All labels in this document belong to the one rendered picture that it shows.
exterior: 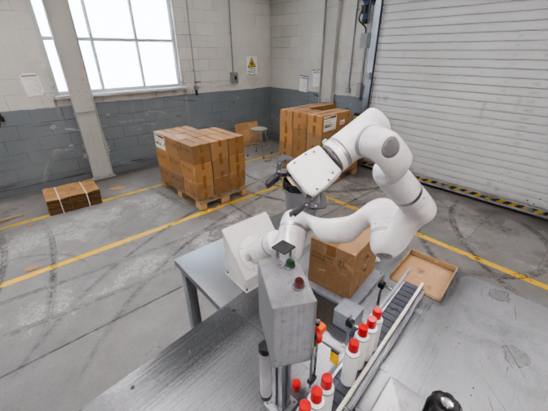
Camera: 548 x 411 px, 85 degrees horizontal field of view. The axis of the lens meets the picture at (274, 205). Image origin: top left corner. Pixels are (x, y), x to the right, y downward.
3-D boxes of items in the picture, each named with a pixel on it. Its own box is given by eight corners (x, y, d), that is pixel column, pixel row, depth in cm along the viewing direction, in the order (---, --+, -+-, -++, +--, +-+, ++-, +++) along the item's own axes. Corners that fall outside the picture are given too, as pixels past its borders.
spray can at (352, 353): (350, 391, 105) (357, 351, 95) (337, 381, 108) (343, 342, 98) (357, 380, 108) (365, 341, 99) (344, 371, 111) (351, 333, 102)
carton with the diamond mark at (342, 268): (348, 300, 147) (355, 255, 134) (307, 279, 160) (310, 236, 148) (373, 270, 167) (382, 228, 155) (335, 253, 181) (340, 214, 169)
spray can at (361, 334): (359, 373, 110) (367, 335, 101) (346, 365, 113) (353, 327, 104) (365, 364, 114) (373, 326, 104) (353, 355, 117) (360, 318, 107)
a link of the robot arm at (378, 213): (270, 239, 126) (278, 206, 134) (285, 251, 134) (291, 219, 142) (395, 230, 98) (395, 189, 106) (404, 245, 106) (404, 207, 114)
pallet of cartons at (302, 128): (315, 193, 459) (320, 117, 407) (276, 178, 513) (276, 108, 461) (358, 173, 534) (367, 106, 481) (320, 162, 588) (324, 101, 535)
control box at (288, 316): (271, 369, 69) (271, 309, 60) (258, 313, 84) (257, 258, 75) (314, 360, 71) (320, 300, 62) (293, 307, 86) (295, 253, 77)
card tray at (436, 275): (439, 302, 149) (442, 296, 147) (389, 278, 164) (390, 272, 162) (456, 272, 168) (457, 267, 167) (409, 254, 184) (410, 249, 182)
